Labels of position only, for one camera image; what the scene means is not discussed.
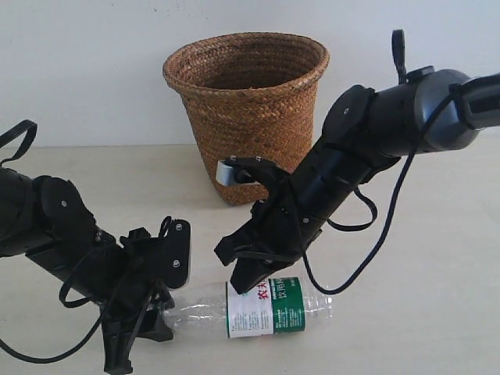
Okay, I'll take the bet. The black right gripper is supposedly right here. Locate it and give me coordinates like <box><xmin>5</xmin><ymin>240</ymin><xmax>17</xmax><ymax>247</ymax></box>
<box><xmin>214</xmin><ymin>141</ymin><xmax>388</xmax><ymax>294</ymax></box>

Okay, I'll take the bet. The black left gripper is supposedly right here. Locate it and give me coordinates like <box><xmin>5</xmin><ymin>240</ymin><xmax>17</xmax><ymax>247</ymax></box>
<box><xmin>27</xmin><ymin>227</ymin><xmax>173</xmax><ymax>372</ymax></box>

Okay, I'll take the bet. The clear plastic water bottle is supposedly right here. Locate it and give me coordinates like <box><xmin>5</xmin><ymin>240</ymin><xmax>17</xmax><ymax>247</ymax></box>
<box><xmin>162</xmin><ymin>277</ymin><xmax>334</xmax><ymax>341</ymax></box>

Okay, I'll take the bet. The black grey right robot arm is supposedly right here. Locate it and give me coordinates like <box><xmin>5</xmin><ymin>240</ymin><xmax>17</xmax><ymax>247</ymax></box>
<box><xmin>215</xmin><ymin>66</ymin><xmax>499</xmax><ymax>294</ymax></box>

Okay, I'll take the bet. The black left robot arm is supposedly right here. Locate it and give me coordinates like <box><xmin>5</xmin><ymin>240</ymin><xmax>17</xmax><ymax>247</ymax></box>
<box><xmin>1</xmin><ymin>168</ymin><xmax>189</xmax><ymax>374</ymax></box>

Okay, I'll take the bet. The brown woven wicker basket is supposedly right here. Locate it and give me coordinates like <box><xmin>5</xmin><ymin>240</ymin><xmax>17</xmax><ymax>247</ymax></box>
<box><xmin>162</xmin><ymin>31</ymin><xmax>330</xmax><ymax>205</ymax></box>

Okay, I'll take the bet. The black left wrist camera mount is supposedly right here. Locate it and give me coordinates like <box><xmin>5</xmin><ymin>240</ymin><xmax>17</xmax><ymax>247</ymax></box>
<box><xmin>120</xmin><ymin>216</ymin><xmax>191</xmax><ymax>290</ymax></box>

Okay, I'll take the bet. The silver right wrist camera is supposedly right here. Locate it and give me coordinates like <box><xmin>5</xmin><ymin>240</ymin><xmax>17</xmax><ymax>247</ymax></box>
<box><xmin>216</xmin><ymin>155</ymin><xmax>286</xmax><ymax>196</ymax></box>

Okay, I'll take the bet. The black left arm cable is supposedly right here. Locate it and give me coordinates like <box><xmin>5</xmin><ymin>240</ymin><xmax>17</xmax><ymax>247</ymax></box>
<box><xmin>0</xmin><ymin>120</ymin><xmax>165</xmax><ymax>359</ymax></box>

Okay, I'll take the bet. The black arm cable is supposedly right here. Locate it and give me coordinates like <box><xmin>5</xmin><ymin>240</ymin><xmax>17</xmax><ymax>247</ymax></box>
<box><xmin>0</xmin><ymin>120</ymin><xmax>165</xmax><ymax>359</ymax></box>
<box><xmin>300</xmin><ymin>29</ymin><xmax>470</xmax><ymax>296</ymax></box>

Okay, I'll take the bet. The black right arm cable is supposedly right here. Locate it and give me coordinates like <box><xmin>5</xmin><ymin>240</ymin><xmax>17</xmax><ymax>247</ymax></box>
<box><xmin>300</xmin><ymin>29</ymin><xmax>470</xmax><ymax>296</ymax></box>

